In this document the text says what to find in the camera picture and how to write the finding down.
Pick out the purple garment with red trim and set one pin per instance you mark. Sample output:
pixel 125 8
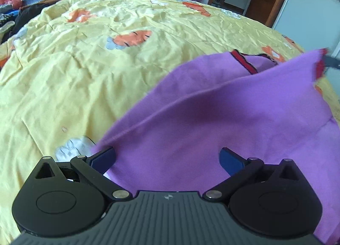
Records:
pixel 212 128

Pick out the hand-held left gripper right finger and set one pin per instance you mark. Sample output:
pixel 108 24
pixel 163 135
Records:
pixel 230 160

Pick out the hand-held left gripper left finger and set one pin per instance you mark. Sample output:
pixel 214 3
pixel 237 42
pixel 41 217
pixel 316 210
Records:
pixel 104 158

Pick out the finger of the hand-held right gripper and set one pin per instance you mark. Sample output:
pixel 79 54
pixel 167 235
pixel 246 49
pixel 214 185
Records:
pixel 332 62

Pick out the yellow printed bedsheet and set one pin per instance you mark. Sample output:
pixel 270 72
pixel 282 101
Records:
pixel 79 75

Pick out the white floral wardrobe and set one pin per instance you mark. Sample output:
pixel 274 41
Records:
pixel 308 8

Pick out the dark cloth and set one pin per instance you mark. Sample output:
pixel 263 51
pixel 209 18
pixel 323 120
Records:
pixel 25 16

